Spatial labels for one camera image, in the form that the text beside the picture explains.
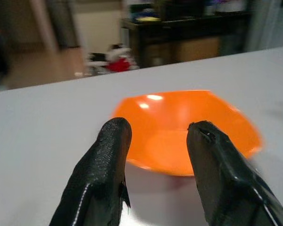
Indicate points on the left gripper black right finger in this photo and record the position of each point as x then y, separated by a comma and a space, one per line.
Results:
214, 169

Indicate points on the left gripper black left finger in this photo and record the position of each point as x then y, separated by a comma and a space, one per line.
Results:
103, 155

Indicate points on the orange plastic bowl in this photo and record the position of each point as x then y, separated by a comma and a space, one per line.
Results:
169, 113

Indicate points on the red white black stuffed toy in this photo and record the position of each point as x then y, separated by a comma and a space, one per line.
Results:
119, 64

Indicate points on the brown cardboard box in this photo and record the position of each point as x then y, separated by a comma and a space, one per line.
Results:
195, 49

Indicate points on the black console table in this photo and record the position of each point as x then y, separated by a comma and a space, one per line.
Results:
191, 28

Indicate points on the yellow flat item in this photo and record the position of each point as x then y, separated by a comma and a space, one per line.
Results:
147, 18

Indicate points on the pale grey curtain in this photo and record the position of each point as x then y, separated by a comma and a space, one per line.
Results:
268, 23

